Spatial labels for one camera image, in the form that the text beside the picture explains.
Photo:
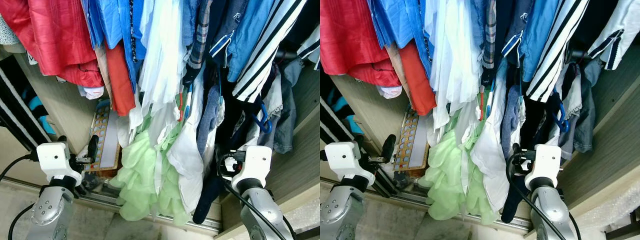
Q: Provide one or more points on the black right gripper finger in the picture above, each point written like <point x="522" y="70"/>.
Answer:
<point x="219" y="150"/>
<point x="517" y="149"/>

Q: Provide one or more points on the blue denim shirt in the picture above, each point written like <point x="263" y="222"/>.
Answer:
<point x="542" y="30"/>
<point x="247" y="35"/>

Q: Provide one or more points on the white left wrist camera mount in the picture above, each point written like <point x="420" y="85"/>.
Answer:
<point x="345" y="157"/>
<point x="52" y="160"/>

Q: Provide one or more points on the white sheer garment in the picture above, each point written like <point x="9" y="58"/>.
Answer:
<point x="162" y="55"/>
<point x="455" y="60"/>

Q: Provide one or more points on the white navy trimmed garment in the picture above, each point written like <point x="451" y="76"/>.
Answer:
<point x="310" y="47"/>
<point x="617" y="30"/>

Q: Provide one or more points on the plain white garment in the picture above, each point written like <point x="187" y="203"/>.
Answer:
<point x="492" y="150"/>
<point x="187" y="150"/>

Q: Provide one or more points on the red garment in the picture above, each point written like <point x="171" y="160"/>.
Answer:
<point x="360" y="35"/>
<point x="55" y="35"/>

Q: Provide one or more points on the bright blue garment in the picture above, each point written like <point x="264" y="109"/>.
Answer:
<point x="400" y="20"/>
<point x="112" y="20"/>

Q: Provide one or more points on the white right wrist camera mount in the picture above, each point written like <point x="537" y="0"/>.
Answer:
<point x="255" y="165"/>
<point x="545" y="165"/>

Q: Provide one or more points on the orange garment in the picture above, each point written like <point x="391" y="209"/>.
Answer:
<point x="120" y="80"/>
<point x="417" y="80"/>

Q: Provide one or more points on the white lace garment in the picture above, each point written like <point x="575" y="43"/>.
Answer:
<point x="274" y="100"/>
<point x="574" y="100"/>

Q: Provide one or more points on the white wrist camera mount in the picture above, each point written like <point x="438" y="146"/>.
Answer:
<point x="545" y="165"/>
<point x="255" y="165"/>
<point x="345" y="157"/>
<point x="52" y="160"/>

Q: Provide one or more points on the small pink white cloth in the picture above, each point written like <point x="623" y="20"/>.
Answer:
<point x="92" y="92"/>
<point x="390" y="91"/>

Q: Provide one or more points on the blue plastic hook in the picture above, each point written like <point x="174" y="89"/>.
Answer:
<point x="263" y="125"/>
<point x="562" y="122"/>

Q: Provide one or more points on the white black striped garment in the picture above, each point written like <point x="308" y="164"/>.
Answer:
<point x="265" y="55"/>
<point x="560" y="55"/>

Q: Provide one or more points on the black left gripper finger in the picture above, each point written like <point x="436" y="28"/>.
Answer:
<point x="358" y="140"/>
<point x="389" y="146"/>
<point x="93" y="146"/>
<point x="62" y="140"/>

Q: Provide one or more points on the metal wardrobe floor rail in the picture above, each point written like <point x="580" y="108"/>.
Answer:
<point x="212" y="225"/>
<point x="522" y="226"/>

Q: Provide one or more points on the colourful dotted game board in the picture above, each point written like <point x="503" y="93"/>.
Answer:
<point x="107" y="145"/>
<point x="412" y="142"/>

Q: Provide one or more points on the bubble wrap sheet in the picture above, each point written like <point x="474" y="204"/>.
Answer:
<point x="610" y="210"/>
<point x="305" y="215"/>

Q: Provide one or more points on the plaid shirt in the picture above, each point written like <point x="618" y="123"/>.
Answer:
<point x="490" y="30"/>
<point x="200" y="35"/>

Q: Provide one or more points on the slate blue knit garment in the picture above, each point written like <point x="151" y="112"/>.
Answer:
<point x="210" y="120"/>
<point x="511" y="120"/>

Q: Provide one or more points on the light green garment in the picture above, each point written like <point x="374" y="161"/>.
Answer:
<point x="445" y="170"/>
<point x="137" y="170"/>

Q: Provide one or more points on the dark navy garment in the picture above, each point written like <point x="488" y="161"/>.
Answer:
<point x="206" y="200"/>
<point x="511" y="202"/>

